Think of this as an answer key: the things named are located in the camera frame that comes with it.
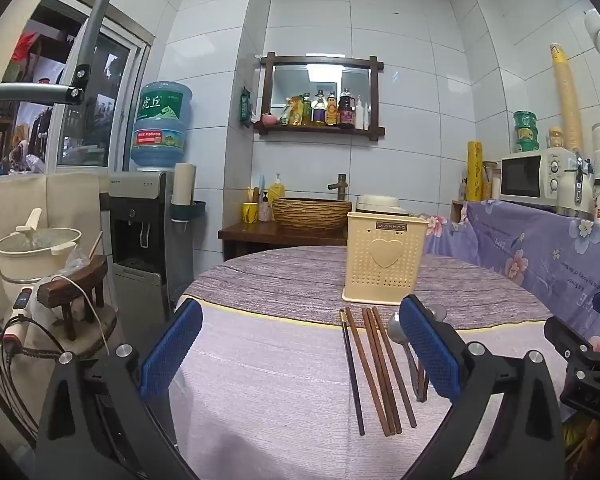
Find light purple tablecloth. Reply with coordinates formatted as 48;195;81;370
167;294;578;480

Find black chopstick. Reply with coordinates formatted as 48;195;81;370
338;309;366;436

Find white paper cup stack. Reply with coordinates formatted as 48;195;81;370
172;162;197;208

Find woven pattern basin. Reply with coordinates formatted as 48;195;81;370
271;197;353;233

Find grey water dispenser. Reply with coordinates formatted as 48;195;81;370
107;170;176;321

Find grey metal tube frame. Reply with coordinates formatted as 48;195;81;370
0;0;148;107

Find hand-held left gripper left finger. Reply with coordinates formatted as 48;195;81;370
35;299;204;480

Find stack of green bowls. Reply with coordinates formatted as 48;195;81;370
512;110;540;153

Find white cable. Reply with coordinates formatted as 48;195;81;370
50;274;112;357

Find window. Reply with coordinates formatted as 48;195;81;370
0;0;155;179

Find black cables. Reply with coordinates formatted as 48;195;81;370
0;310;68;443

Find white charger device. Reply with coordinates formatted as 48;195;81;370
1;287;34;358

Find purple floral cloth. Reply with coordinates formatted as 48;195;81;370
422;199;600;356

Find tall yellow cup stack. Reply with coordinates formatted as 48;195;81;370
549;42;585;153

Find blue water jug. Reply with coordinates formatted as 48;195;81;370
130;81;193;171

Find white cooking pot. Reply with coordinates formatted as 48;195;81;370
0;226;83;297

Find wooden framed mirror shelf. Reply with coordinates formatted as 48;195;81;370
252;51;386;137

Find small dark wooden stool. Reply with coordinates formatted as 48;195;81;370
36;255;111;342

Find bronze faucet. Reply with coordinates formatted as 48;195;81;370
327;174;348;203

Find cream plastic utensil holder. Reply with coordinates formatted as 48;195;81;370
342;211;427;307

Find yellow refill pouch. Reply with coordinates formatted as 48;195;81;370
279;97;305;127

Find blue cup holder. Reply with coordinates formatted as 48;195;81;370
170;200;207;223

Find dark wooden basin stand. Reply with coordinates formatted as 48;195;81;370
217;220;351;262

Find purple label bottle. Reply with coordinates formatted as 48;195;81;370
311;89;328;126

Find grey wood-grain table cover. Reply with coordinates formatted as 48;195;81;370
182;246;556;333

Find white rice cooker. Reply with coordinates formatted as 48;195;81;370
355;194;410;217

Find white dispenser with metal tap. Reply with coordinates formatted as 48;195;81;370
555;152;596;220

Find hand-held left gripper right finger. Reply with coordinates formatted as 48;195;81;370
397;294;567;480

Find white microwave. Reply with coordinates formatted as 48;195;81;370
499;147;578;207

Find dark sauce bottle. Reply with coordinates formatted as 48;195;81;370
337;87;356;128

